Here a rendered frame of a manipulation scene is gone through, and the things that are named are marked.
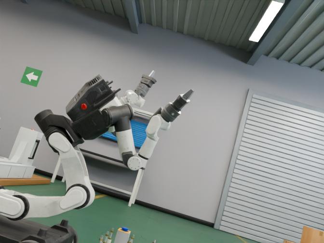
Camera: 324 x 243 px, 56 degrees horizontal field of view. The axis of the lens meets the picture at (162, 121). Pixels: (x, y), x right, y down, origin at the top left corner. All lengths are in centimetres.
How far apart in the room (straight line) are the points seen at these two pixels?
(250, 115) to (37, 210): 559
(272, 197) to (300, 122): 173
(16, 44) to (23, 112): 166
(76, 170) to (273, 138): 556
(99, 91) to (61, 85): 554
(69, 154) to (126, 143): 36
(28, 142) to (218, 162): 379
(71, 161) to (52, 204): 25
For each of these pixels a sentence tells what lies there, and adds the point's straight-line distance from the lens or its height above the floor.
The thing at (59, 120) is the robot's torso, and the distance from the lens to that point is 190.
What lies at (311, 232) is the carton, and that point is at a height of 55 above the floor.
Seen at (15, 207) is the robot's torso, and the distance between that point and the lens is 192.
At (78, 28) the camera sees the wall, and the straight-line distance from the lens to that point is 773.
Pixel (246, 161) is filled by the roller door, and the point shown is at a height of 150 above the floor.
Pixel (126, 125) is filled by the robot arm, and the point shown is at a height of 89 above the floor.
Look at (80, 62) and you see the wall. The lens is 736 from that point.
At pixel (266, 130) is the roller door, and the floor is 228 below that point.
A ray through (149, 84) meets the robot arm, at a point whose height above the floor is 129.
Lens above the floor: 67
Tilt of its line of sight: 10 degrees up
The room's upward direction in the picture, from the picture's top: 17 degrees clockwise
